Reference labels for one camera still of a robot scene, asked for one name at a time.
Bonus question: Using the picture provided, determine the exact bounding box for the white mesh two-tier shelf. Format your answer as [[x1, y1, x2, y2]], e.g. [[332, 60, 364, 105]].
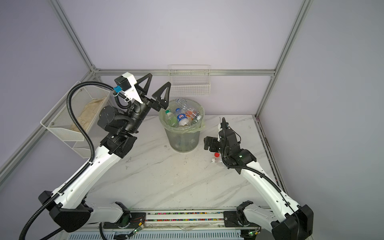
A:
[[41, 86, 112, 159]]

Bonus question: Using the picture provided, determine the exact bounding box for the crushed clear bottle white cap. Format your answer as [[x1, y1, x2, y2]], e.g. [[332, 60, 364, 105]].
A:
[[176, 98, 202, 121]]

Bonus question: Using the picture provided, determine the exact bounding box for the small blue label bottle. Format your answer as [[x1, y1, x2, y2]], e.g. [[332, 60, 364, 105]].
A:
[[175, 108, 190, 127]]

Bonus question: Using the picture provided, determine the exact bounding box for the left black cable conduit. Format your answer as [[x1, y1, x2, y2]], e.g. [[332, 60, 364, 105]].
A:
[[18, 81, 116, 240]]

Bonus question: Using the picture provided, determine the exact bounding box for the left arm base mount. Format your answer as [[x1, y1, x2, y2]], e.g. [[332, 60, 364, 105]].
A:
[[102, 212, 147, 229]]

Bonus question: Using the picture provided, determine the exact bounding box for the right black cable conduit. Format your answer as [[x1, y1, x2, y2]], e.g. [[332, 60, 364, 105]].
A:
[[220, 117, 301, 240]]

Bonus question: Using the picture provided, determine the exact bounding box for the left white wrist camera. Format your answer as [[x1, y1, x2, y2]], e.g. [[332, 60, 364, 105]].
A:
[[114, 72, 143, 104]]

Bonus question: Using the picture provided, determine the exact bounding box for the orange label bottle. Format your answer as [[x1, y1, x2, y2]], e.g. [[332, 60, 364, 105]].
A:
[[186, 111, 194, 121]]

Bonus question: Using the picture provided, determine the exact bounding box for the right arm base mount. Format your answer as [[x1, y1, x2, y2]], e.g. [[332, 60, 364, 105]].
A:
[[223, 211, 250, 228]]

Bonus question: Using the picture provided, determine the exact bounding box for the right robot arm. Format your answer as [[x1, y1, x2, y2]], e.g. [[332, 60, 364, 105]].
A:
[[204, 130, 314, 240]]

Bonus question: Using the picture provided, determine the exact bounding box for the grey mesh waste bin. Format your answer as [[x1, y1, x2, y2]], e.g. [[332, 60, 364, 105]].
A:
[[158, 98, 205, 153]]

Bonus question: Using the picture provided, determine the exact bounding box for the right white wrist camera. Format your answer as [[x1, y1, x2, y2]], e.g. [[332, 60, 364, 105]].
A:
[[218, 117, 229, 142]]

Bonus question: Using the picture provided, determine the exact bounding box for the beige cloth in shelf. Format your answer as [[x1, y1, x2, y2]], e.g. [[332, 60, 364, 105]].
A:
[[77, 97, 106, 130]]

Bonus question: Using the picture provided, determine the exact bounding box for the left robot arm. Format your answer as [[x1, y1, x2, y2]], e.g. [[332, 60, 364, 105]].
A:
[[31, 73, 171, 233]]

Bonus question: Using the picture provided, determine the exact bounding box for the white wire wall basket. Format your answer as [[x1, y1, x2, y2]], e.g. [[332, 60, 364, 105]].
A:
[[168, 65, 211, 97]]

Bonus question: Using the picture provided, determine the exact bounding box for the black cable conduit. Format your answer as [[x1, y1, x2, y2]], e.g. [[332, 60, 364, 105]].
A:
[[18, 81, 116, 240], [220, 117, 301, 240]]

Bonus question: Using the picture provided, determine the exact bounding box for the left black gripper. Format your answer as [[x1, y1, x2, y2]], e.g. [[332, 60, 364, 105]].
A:
[[124, 76, 169, 136]]

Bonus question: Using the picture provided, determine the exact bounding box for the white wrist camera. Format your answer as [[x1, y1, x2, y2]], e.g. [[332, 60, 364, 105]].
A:
[[114, 72, 143, 104], [218, 117, 229, 142]]

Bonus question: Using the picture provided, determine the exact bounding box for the green label clear bottle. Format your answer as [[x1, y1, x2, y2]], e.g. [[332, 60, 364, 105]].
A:
[[165, 110, 179, 128]]

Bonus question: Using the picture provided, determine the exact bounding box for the aluminium front rail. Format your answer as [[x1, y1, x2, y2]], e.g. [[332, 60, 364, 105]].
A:
[[58, 208, 308, 232]]

